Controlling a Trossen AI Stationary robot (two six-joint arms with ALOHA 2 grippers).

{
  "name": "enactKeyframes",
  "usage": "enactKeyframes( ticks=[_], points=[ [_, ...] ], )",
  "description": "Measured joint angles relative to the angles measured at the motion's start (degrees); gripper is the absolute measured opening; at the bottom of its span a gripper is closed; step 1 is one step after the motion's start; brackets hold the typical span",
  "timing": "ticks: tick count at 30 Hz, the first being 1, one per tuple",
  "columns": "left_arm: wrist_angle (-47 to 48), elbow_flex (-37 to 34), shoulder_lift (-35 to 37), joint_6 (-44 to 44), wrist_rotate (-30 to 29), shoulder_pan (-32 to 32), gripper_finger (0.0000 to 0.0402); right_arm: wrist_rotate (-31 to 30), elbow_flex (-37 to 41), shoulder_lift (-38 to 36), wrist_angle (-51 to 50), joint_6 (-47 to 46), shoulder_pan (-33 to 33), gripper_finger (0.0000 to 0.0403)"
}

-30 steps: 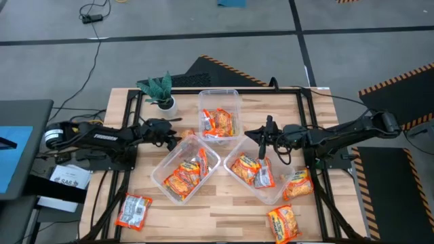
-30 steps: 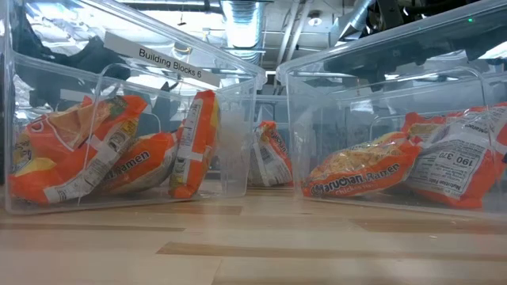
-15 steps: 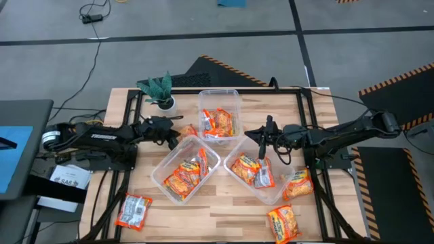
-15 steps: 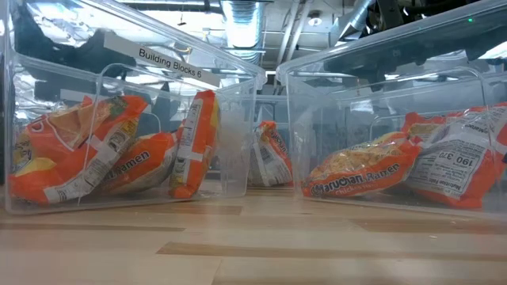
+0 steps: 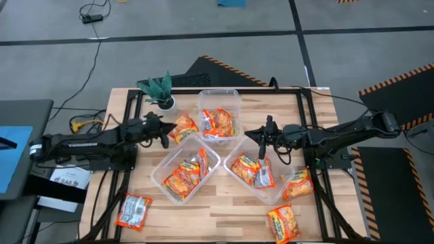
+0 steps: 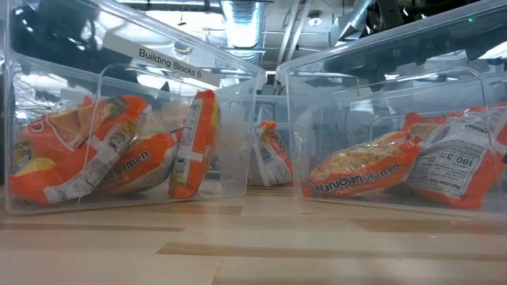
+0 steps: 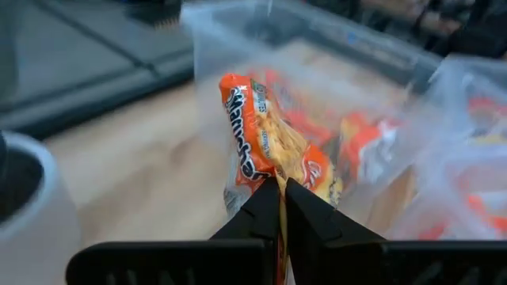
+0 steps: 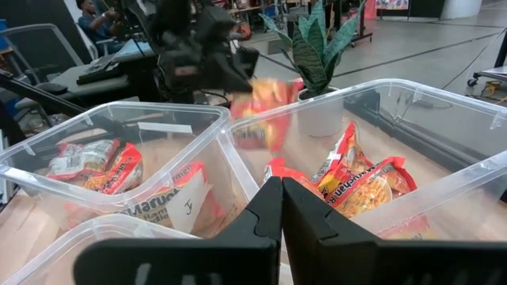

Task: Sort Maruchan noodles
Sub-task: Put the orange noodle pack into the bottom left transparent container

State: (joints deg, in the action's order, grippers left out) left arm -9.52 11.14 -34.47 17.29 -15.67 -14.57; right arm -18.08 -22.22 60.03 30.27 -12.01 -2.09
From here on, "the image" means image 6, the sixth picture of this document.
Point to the small clear plastic bin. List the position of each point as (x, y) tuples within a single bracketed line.
[(277, 107)]

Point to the slanted silver ventilation duct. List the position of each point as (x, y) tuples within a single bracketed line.
[(352, 20)]

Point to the wide silver ventilation duct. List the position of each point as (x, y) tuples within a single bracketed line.
[(242, 27)]

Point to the round ceiling fixture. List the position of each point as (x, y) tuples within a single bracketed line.
[(315, 20)]

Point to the orange Maruchan ramen pack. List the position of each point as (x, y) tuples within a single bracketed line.
[(271, 158), (194, 146), (356, 174), (59, 158), (455, 162), (138, 162)]

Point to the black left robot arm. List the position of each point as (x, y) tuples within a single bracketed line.
[(51, 35)]

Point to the labelled clear plastic bin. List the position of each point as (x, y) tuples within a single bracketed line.
[(237, 138)]

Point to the white Building Blocks label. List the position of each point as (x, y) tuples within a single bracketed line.
[(170, 62)]

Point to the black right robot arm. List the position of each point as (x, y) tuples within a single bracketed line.
[(386, 14)]

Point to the large clear plastic bin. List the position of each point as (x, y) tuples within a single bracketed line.
[(317, 118)]

